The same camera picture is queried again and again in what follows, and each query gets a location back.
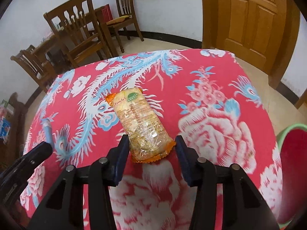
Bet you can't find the wooden chair with cushion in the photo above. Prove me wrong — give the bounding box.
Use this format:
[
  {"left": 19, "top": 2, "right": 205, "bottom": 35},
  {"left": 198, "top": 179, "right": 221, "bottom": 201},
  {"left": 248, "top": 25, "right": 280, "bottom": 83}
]
[{"left": 106, "top": 0, "right": 144, "bottom": 53}]

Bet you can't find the red floral tablecloth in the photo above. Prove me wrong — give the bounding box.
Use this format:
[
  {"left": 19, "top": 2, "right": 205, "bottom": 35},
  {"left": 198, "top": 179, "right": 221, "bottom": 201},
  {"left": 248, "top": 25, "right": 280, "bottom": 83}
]
[{"left": 19, "top": 48, "right": 283, "bottom": 230}]

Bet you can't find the orange-edged snack packet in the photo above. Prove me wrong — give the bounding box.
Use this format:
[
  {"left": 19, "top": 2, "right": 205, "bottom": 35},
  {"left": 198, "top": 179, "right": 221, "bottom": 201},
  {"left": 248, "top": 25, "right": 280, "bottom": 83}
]
[{"left": 106, "top": 87, "right": 177, "bottom": 164}]

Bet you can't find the wooden door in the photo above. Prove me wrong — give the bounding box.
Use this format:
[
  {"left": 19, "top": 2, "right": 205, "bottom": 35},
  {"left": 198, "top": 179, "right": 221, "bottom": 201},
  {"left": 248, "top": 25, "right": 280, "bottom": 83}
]
[
  {"left": 295, "top": 93, "right": 307, "bottom": 109},
  {"left": 200, "top": 0, "right": 300, "bottom": 89}
]

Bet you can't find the yellow seat cushion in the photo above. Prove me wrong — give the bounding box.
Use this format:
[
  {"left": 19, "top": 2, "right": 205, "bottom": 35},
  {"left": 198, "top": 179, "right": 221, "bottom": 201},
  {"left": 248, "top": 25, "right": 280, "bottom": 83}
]
[{"left": 106, "top": 15, "right": 132, "bottom": 25}]

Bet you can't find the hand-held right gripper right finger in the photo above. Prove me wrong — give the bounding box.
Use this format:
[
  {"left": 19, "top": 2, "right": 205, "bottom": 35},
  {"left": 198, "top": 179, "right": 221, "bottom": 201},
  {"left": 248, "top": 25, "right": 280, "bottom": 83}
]
[{"left": 175, "top": 135, "right": 280, "bottom": 230}]

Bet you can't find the large wooden chair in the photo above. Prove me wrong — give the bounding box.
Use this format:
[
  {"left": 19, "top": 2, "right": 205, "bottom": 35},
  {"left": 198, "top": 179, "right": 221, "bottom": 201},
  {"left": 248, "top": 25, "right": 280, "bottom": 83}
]
[{"left": 43, "top": 0, "right": 113, "bottom": 68}]

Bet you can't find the low wooden chair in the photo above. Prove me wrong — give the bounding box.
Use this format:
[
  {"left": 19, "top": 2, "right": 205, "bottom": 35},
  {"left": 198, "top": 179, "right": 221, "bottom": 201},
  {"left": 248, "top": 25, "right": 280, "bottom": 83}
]
[{"left": 10, "top": 44, "right": 58, "bottom": 93}]

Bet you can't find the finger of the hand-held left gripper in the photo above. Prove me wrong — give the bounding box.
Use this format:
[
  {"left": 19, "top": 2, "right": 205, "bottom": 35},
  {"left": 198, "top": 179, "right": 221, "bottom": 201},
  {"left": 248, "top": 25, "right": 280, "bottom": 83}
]
[{"left": 17, "top": 141, "right": 53, "bottom": 173}]

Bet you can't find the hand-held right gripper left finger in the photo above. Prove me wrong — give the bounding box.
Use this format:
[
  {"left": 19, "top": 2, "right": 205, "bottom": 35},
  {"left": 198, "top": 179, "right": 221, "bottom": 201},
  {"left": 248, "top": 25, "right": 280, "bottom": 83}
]
[{"left": 27, "top": 134, "right": 130, "bottom": 230}]

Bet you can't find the blue and white packet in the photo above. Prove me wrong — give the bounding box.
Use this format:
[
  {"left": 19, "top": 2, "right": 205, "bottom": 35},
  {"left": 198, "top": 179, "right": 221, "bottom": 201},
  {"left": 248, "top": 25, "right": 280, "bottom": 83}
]
[{"left": 0, "top": 101, "right": 11, "bottom": 140}]

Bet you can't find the red and green basin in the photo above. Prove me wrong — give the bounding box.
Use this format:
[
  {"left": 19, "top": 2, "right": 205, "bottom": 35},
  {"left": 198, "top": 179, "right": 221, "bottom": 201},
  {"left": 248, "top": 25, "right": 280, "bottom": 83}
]
[{"left": 276, "top": 123, "right": 307, "bottom": 226}]

